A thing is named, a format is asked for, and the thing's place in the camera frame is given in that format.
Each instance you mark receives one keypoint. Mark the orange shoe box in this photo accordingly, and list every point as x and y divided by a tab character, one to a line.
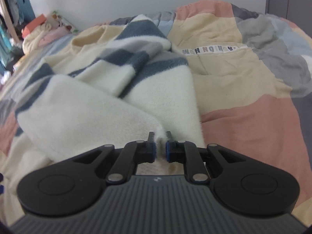
34	24

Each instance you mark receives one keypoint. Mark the rolled cream duvet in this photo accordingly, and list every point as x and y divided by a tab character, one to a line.
34	41

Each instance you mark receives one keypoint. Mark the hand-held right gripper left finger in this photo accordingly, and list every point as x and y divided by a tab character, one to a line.
152	151

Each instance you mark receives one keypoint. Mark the pink pillow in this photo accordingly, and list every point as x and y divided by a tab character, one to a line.
54	35

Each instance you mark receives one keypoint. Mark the white dotted pillow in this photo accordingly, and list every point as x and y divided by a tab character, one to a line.
68	25

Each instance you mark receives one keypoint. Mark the patchwork quilt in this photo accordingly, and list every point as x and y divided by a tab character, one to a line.
243	131

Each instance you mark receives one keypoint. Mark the beige plush toy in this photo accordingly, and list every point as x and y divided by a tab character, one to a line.
51	21

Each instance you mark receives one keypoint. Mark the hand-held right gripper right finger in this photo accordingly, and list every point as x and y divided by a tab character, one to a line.
168	151

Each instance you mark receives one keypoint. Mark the cream striped sweater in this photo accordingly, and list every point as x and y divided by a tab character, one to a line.
85	117

